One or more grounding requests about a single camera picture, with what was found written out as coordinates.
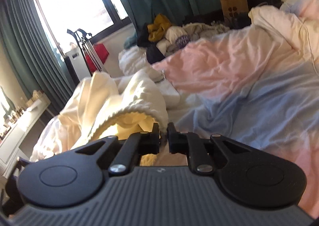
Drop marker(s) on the dark navy garment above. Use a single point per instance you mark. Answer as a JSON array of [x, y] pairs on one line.
[[153, 54]]

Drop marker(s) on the brown paper bag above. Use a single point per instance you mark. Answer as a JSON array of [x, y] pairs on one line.
[[232, 8]]

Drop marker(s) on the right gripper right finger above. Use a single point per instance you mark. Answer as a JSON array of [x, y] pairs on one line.
[[192, 146]]

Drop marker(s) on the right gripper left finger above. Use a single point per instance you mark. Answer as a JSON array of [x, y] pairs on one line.
[[131, 152]]

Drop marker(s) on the white dresser desk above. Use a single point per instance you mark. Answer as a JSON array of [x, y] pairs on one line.
[[11, 145]]

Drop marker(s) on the red bag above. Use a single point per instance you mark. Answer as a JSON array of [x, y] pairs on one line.
[[102, 55]]

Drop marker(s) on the black and silver tripod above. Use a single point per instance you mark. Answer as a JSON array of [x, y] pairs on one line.
[[83, 42]]

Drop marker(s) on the mustard yellow garment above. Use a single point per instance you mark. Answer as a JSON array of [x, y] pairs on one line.
[[158, 28]]

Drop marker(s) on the pastel pillow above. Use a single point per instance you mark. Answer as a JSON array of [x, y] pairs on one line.
[[302, 8]]

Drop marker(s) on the left teal curtain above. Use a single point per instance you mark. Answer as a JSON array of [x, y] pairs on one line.
[[30, 55]]

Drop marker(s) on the black window frame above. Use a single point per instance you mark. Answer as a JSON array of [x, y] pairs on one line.
[[99, 18]]

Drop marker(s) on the dresser mirror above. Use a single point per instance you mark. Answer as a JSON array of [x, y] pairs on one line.
[[7, 105]]

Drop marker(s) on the pink and blue duvet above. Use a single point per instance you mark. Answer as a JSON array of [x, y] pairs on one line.
[[257, 85]]

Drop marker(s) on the cream zip-up jacket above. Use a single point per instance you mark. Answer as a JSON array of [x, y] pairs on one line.
[[104, 106]]

